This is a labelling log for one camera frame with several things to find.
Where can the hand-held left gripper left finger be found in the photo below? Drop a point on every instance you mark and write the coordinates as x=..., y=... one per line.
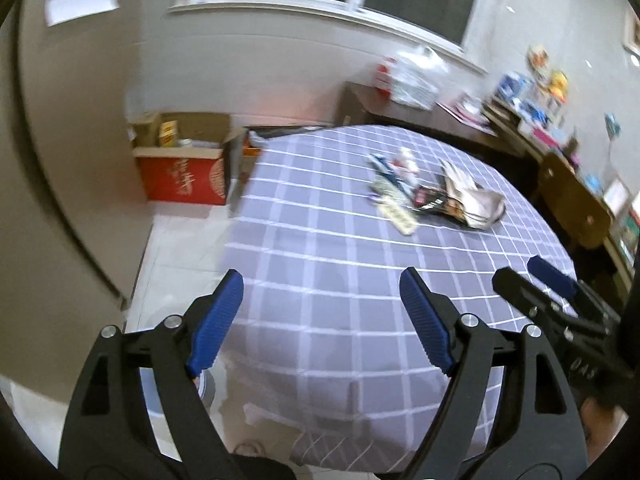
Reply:
x=217, y=320

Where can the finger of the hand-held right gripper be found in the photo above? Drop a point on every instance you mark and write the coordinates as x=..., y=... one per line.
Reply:
x=550, y=272
x=520, y=290

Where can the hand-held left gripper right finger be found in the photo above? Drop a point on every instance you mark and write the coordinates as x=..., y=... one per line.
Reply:
x=425, y=315

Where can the wooden chair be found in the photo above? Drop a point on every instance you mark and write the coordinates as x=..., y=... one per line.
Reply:
x=575, y=200

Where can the open silver pouch bag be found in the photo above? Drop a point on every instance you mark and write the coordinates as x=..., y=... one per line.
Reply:
x=475, y=200

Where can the pale yellow printed packet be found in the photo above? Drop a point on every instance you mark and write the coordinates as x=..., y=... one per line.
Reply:
x=399, y=217

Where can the purple checked tablecloth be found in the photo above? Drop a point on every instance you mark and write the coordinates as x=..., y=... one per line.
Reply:
x=325, y=260

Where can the dark snack wrapper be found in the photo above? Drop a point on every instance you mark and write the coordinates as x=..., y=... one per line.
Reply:
x=431, y=200

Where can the green foil packet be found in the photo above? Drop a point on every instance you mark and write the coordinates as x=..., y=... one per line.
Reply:
x=385, y=187

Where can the wooden shelf desk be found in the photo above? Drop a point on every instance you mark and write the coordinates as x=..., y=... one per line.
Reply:
x=525, y=130

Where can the red cardboard box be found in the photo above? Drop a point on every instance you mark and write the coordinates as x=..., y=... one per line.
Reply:
x=180, y=177

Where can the blue tube pack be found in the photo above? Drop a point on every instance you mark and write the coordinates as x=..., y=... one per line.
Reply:
x=381, y=164

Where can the small white bottle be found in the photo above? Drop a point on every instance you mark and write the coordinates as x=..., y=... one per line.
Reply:
x=408, y=157

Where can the yellow small box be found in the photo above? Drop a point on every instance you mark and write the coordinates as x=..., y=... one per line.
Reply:
x=169, y=133

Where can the dark wooden desk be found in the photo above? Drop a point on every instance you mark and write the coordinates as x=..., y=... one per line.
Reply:
x=380, y=110

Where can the beige refrigerator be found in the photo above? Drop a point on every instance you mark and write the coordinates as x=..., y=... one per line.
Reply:
x=50, y=185

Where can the white plastic bag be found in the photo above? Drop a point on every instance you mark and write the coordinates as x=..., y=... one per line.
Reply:
x=412, y=77

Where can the colourful wall decoration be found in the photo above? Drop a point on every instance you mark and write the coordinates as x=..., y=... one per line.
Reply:
x=557, y=81

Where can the framed wall picture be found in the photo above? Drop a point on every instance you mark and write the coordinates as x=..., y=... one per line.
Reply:
x=632, y=35

